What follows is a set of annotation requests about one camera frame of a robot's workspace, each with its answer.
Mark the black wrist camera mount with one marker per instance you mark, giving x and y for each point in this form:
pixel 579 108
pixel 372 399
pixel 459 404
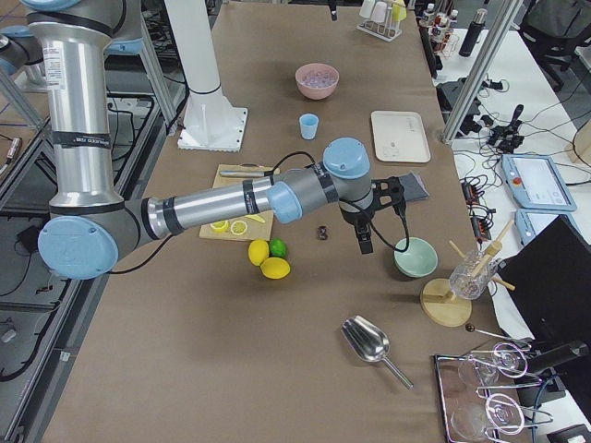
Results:
pixel 389 192

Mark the steel ice scoop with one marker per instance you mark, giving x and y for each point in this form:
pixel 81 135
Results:
pixel 371 345

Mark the light blue plastic cup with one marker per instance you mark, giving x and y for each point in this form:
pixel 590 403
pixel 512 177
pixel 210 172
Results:
pixel 308 124

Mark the whole yellow lemon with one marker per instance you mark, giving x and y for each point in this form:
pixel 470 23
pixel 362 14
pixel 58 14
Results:
pixel 275 268
pixel 258 251

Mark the green lime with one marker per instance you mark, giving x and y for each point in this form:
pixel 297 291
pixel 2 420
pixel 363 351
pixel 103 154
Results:
pixel 277 248

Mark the wooden cup tree stand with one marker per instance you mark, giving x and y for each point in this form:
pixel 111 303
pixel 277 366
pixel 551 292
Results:
pixel 442 305

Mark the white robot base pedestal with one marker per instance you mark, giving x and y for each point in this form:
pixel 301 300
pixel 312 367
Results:
pixel 210 121

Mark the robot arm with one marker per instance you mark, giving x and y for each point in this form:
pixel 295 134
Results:
pixel 91 227

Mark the steel muddler black tip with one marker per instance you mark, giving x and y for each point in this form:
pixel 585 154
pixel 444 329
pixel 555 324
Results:
pixel 244 174

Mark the mint green bowl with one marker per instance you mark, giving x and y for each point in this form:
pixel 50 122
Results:
pixel 419 260

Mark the yellow plastic cup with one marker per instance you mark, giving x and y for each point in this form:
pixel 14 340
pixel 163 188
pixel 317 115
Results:
pixel 399 10

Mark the grey folded cloth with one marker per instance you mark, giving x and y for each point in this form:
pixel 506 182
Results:
pixel 414 189

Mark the pink bowl of ice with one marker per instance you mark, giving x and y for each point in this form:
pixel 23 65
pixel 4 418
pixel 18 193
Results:
pixel 317 81

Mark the wooden cutting board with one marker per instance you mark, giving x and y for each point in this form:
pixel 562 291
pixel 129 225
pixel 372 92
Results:
pixel 255 230

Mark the white plastic cup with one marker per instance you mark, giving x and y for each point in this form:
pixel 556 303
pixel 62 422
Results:
pixel 366 9

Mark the lemon half slice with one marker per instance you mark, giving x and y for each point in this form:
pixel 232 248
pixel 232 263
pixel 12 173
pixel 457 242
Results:
pixel 220 226
pixel 238 227

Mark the blue teach pendant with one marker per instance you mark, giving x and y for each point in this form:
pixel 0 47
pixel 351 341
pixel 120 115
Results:
pixel 535 182
pixel 530 223

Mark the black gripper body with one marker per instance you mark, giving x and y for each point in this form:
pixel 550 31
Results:
pixel 358 217

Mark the dark cherries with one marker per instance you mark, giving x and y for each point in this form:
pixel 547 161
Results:
pixel 322 233

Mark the black water bottle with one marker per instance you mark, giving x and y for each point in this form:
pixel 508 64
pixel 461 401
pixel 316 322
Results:
pixel 473 32

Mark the cream rabbit tray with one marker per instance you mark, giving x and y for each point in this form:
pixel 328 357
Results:
pixel 399 137

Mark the pink plastic cup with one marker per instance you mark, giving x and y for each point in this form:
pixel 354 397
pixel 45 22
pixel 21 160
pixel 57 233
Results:
pixel 379 11

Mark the white wire cup rack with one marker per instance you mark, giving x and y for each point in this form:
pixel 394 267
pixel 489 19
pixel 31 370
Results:
pixel 381 25

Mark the wire glass rack tray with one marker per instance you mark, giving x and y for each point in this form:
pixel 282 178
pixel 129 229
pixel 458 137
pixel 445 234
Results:
pixel 478 393

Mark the clear glass on stand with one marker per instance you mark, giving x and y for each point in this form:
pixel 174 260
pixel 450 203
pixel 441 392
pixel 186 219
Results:
pixel 472 275

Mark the aluminium frame post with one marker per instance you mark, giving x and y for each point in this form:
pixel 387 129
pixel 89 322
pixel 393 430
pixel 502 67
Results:
pixel 502 23

